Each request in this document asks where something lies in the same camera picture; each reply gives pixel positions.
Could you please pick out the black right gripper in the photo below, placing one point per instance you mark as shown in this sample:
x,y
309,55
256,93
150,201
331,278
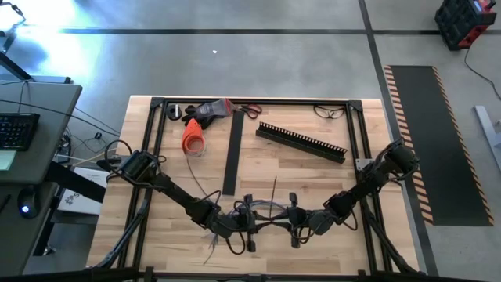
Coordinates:
x,y
309,221

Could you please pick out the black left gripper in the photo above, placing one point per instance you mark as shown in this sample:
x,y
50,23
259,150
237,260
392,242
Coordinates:
x,y
238,223

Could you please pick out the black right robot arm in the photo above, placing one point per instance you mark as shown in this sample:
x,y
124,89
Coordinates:
x,y
372,176

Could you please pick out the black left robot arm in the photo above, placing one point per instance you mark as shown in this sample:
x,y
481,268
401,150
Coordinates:
x,y
176,192

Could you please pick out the grey metal mounting plate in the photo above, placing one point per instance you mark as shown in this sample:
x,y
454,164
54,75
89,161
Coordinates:
x,y
363,164

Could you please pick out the orange tape dispenser roll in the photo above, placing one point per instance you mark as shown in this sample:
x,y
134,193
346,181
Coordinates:
x,y
192,137

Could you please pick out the clear safety glasses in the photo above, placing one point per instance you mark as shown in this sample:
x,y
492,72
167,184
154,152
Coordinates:
x,y
332,113

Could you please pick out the grey and red work glove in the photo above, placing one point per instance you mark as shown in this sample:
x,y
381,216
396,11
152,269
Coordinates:
x,y
211,109

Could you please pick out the black orange-striped floor mat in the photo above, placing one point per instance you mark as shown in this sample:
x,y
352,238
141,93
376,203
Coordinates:
x,y
438,145

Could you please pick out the white printed cardboard box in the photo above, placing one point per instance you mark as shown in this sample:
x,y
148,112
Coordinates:
x,y
78,201

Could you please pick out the small black floor plug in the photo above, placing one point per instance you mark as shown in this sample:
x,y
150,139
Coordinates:
x,y
98,136

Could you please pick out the black desk base beam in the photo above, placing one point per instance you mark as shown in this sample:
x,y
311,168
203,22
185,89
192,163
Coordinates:
x,y
74,181

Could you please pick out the grey metal profile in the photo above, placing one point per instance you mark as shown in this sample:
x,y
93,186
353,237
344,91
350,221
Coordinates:
x,y
488,129

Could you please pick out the grey desk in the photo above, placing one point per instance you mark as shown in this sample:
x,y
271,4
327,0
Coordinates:
x,y
51,133

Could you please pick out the black computer mouse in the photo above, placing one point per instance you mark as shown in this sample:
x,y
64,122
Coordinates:
x,y
29,197

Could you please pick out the black pen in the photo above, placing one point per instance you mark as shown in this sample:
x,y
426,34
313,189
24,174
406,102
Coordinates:
x,y
4,204

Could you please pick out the black keyboard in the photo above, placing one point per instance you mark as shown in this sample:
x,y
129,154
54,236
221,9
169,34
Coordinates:
x,y
17,131

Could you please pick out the green sticky note pad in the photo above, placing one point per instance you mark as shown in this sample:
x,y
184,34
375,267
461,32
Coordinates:
x,y
7,160

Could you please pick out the black and red toolbox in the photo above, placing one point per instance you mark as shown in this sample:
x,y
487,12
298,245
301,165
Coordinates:
x,y
458,19

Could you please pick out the black tripod stand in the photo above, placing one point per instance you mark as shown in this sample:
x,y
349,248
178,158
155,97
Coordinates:
x,y
15,66

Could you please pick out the flat black duct cover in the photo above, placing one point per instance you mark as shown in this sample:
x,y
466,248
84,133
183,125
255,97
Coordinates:
x,y
233,156

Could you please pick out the black aluminium table frame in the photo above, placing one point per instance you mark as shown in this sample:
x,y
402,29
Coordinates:
x,y
282,102

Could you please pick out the black base mounting bracket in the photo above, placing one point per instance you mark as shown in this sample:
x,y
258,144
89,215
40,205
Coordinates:
x,y
107,163

